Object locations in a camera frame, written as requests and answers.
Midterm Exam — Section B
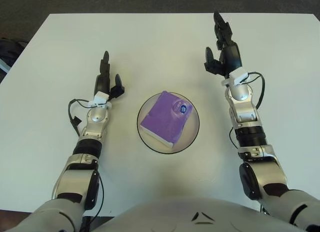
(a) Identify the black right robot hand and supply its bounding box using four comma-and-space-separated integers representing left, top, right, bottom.
204, 9, 244, 79

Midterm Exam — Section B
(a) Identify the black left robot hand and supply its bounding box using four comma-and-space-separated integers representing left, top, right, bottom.
94, 51, 126, 101

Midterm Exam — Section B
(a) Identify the purple tissue paper pack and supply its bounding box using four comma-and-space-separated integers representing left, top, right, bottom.
139, 90, 194, 148

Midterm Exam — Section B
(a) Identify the white plate with black rim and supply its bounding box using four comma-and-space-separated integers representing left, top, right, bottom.
136, 92, 201, 155

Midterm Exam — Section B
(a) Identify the black bag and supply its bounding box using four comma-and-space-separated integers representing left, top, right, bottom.
0, 38, 30, 75

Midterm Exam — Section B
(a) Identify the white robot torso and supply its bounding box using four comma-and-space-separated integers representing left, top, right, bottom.
82, 196, 303, 232

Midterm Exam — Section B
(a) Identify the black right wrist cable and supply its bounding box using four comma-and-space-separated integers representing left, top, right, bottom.
228, 71, 266, 148

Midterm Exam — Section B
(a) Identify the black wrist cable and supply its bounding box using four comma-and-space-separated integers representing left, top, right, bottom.
67, 98, 97, 139
228, 71, 266, 148

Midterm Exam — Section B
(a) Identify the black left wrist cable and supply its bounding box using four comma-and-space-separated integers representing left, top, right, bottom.
67, 98, 97, 139

